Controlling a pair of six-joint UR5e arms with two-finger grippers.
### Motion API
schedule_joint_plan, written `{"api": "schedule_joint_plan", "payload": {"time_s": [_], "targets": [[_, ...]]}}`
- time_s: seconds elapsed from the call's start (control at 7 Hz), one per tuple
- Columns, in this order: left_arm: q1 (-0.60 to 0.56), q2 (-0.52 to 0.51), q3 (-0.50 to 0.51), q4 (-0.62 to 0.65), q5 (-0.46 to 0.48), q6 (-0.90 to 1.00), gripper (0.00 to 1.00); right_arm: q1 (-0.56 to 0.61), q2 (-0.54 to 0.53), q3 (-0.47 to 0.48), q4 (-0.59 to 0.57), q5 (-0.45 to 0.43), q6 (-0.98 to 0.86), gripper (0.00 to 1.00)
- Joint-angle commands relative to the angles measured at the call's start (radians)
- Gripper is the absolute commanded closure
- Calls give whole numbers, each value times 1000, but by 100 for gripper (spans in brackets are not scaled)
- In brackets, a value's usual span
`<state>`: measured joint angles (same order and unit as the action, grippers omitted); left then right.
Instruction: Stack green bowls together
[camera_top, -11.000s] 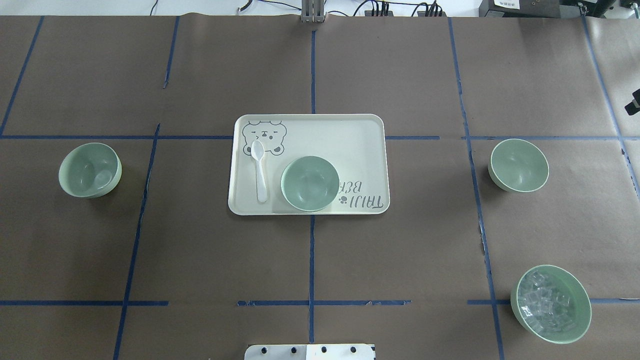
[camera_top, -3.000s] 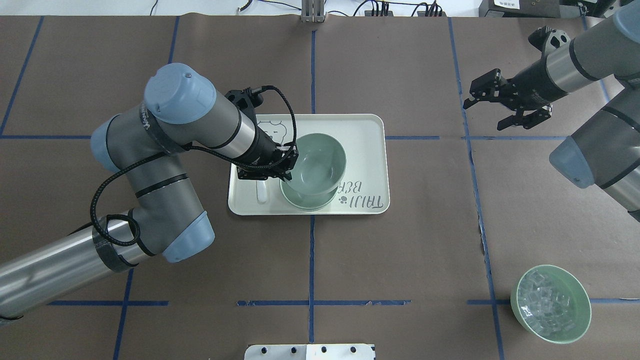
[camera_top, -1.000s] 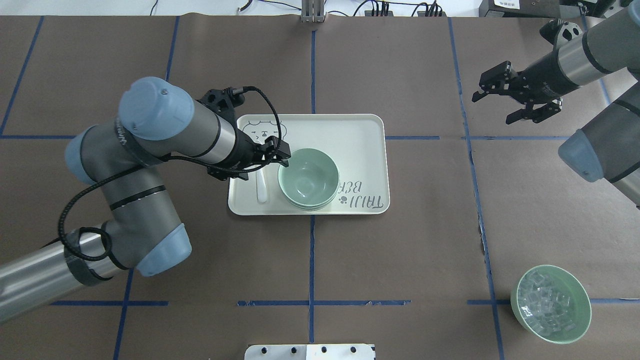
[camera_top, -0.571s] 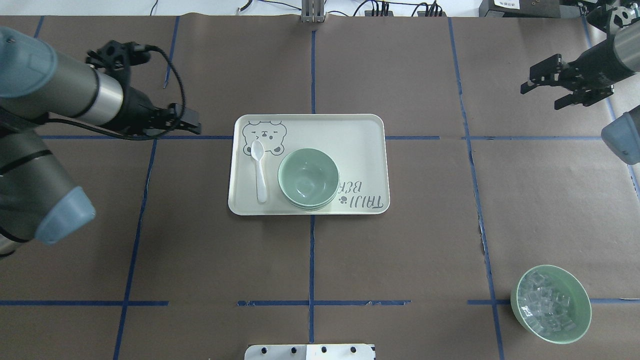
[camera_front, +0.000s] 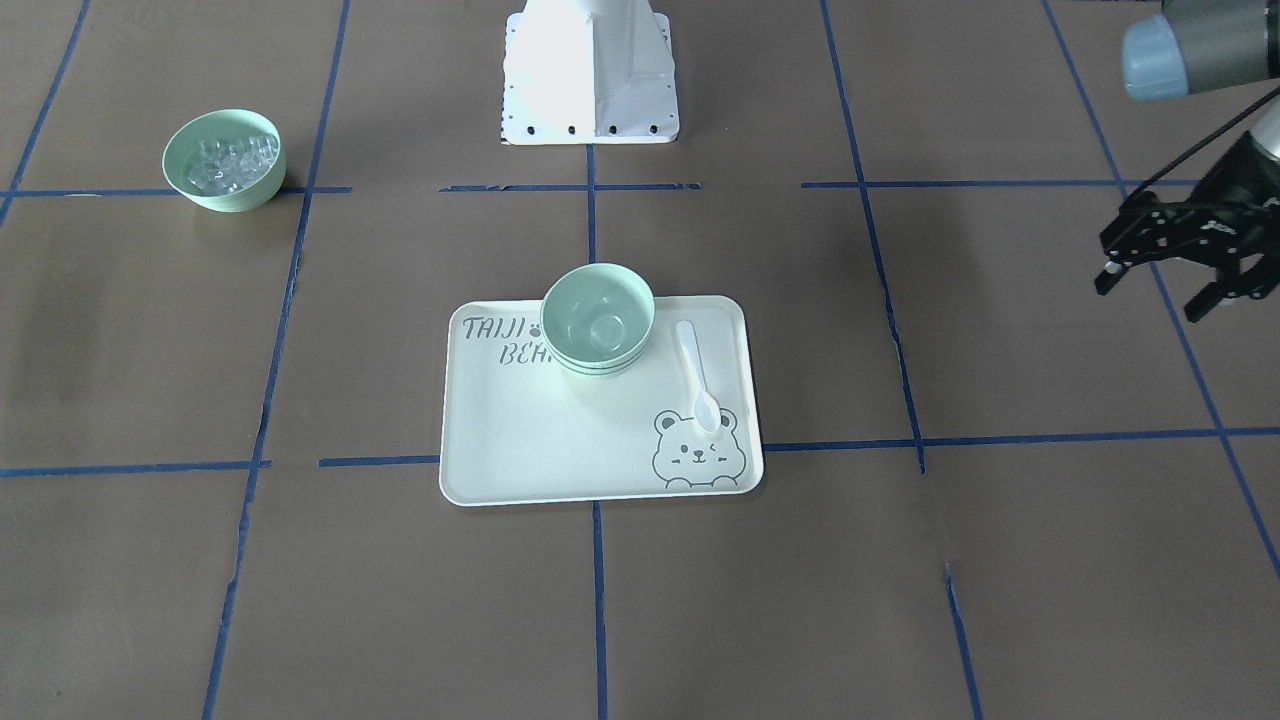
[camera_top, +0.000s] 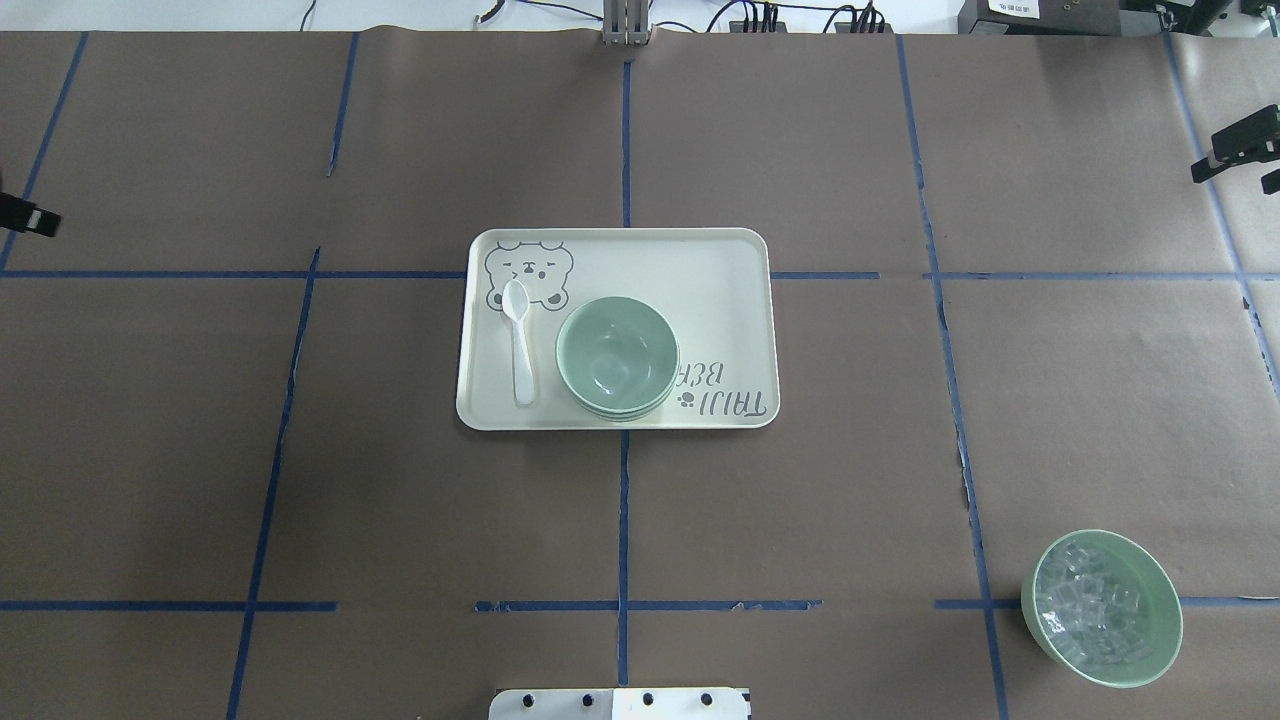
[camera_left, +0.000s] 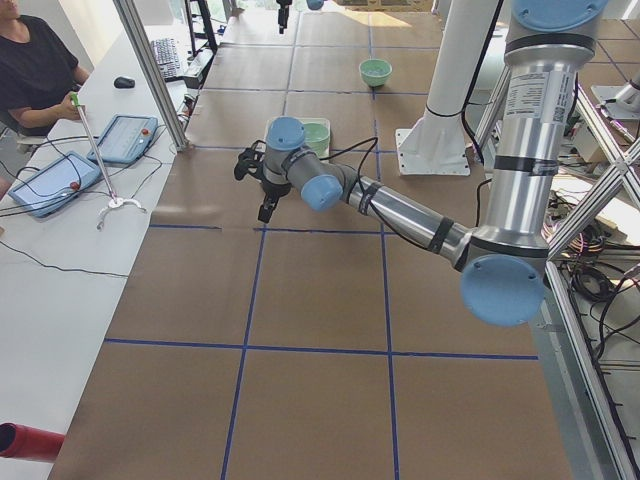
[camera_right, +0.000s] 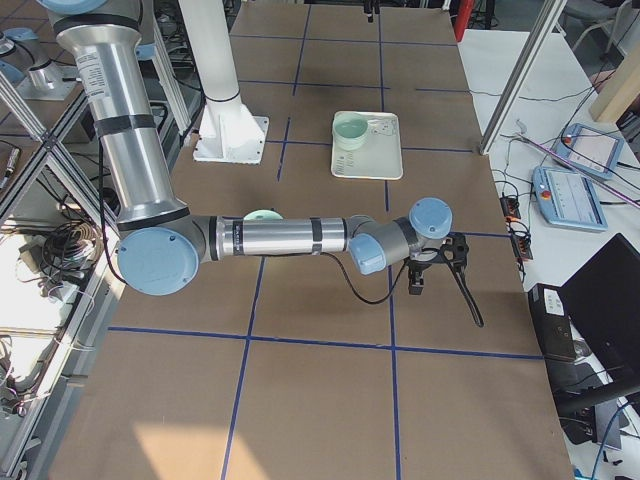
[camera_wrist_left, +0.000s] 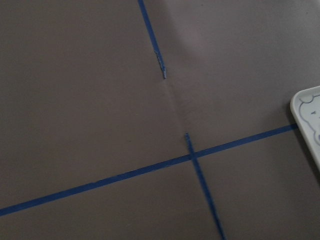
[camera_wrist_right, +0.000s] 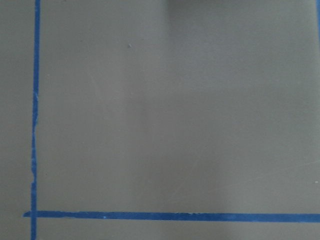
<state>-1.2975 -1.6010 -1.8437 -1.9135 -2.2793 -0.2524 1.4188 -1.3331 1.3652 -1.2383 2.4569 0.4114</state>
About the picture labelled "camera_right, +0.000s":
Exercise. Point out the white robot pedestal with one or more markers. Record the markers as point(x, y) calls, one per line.
point(228, 131)

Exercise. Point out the blue teach pendant near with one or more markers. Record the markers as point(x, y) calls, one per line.
point(568, 200)

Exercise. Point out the white bear serving tray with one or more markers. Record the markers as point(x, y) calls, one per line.
point(380, 157)

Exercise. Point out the blue teach pendant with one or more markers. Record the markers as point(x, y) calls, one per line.
point(568, 200)
point(591, 150)

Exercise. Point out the aluminium frame post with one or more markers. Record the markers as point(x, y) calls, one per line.
point(543, 26)

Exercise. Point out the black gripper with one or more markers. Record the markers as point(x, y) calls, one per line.
point(419, 265)

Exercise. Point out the black laptop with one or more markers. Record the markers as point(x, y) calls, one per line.
point(602, 301)

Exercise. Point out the blue teach pendant far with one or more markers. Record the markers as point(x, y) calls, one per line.
point(591, 150)

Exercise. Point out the green bowl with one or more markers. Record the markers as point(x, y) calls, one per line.
point(262, 214)
point(350, 130)

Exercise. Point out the metal reacher grabber stick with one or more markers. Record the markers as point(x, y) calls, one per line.
point(549, 152)

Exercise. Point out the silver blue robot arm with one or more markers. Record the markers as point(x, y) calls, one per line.
point(162, 242)

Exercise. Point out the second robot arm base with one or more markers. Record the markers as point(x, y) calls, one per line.
point(29, 68)

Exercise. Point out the black box device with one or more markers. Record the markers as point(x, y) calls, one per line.
point(551, 323)

